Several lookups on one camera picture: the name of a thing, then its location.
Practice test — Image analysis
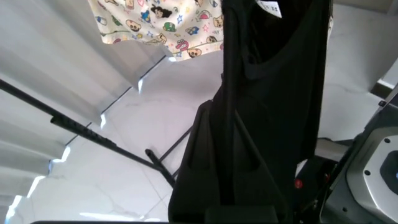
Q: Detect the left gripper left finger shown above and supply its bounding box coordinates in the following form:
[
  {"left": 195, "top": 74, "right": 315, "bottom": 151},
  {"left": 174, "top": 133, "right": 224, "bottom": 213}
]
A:
[{"left": 169, "top": 100, "right": 224, "bottom": 224}]

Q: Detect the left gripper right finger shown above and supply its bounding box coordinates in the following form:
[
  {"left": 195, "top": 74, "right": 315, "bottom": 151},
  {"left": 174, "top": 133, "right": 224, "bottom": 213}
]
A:
[{"left": 234, "top": 111, "right": 292, "bottom": 224}]

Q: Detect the black garment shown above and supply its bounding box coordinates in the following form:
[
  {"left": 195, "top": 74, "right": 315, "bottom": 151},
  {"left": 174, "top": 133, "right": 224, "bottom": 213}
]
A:
[{"left": 208, "top": 0, "right": 333, "bottom": 208}]

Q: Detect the cream printed garment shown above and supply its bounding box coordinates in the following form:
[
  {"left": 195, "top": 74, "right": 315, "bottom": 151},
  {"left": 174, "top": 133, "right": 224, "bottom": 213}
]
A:
[{"left": 88, "top": 0, "right": 224, "bottom": 62}]

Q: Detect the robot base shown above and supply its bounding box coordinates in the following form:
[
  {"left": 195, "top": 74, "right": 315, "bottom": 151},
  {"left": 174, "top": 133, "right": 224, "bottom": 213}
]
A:
[{"left": 294, "top": 91, "right": 398, "bottom": 224}]

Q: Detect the black clothes rack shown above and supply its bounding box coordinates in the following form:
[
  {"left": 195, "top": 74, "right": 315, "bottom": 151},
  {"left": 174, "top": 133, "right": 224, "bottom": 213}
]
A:
[{"left": 0, "top": 78, "right": 193, "bottom": 189}]

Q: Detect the white curtain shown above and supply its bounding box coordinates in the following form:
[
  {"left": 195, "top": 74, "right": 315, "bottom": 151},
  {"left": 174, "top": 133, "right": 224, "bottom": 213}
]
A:
[{"left": 0, "top": 0, "right": 174, "bottom": 224}]

